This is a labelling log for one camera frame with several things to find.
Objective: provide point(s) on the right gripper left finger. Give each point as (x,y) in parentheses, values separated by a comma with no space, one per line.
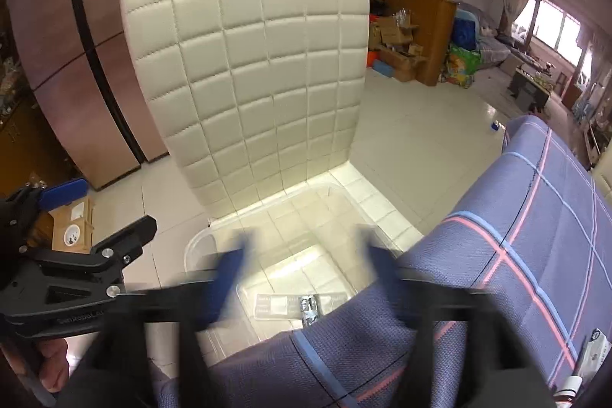
(115,370)

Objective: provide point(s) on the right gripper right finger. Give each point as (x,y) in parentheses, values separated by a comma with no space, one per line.
(479,333)

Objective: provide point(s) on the clear plastic trash bin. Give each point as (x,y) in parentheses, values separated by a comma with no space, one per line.
(300,244)

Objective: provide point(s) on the person's left hand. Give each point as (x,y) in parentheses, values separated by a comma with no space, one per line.
(55,368)

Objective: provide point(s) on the blue plaid tablecloth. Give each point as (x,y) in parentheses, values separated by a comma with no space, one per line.
(546,211)

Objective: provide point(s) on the cream quilted chair far middle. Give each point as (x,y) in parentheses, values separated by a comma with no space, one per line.
(602,175)

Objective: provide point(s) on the cream quilted chair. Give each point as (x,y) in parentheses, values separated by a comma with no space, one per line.
(602,175)
(252,98)

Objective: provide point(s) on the dark coffee table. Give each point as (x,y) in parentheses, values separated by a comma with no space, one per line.
(531,93)

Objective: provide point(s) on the colourful green shopping bag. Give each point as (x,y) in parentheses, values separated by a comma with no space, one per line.
(460,66)

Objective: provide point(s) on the pink refrigerator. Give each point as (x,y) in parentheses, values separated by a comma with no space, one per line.
(78,65)

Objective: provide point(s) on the grey sofa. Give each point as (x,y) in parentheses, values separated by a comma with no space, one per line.
(492,52)

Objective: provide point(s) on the cream quilted chair left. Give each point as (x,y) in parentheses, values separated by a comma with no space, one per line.
(252,98)

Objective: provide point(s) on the cardboard boxes pile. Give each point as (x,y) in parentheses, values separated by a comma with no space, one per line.
(392,50)

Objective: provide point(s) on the wooden partition cabinet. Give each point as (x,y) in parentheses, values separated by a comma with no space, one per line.
(434,19)

